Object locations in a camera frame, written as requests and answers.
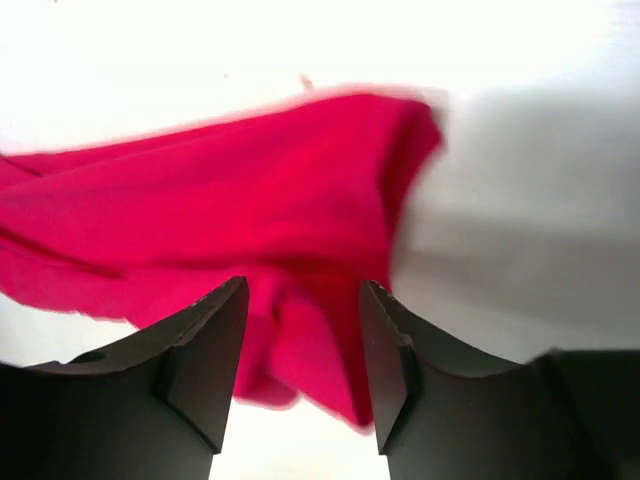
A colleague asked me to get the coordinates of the magenta t shirt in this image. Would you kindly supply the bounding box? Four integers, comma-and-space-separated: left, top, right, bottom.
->
1, 93, 442, 427

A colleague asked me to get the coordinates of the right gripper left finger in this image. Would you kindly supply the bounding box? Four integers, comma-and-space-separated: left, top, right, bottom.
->
1, 277, 249, 479

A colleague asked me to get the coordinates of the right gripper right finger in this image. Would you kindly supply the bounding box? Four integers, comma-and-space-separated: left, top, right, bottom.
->
359, 281, 639, 479

